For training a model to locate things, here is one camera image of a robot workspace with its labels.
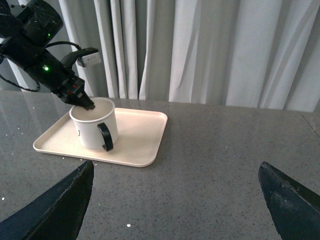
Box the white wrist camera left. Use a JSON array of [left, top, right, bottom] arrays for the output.
[[77, 47, 101, 68]]

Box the grey white curtain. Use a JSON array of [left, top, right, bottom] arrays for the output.
[[0, 0, 320, 113]]

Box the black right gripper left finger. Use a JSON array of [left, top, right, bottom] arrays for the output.
[[0, 160, 94, 240]]

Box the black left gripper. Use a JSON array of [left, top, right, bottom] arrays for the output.
[[25, 50, 96, 110]]

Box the cream rectangular tray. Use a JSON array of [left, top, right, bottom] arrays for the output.
[[33, 108, 168, 168]]

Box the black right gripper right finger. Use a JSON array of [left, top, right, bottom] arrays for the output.
[[258, 162, 320, 240]]

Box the white smiley mug black handle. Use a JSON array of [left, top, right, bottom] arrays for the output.
[[69, 97, 119, 152]]

